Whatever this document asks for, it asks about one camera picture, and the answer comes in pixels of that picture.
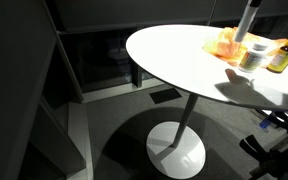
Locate black floor plate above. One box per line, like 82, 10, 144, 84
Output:
149, 87, 183, 105

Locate white pill bottle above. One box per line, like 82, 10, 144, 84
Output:
238, 41, 270, 74

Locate white lotion bottle dark label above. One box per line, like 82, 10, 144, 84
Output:
234, 0, 262, 43

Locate white table pedestal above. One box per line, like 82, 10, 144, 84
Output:
145, 93, 207, 180

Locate amber bottle yellow cap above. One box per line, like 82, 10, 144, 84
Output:
266, 38, 288, 74

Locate black clamp stand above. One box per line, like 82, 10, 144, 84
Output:
238, 133, 288, 180

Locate small blue item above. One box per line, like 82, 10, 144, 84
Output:
258, 118, 274, 130

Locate orange plastic bag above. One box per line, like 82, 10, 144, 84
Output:
202, 26, 288, 68

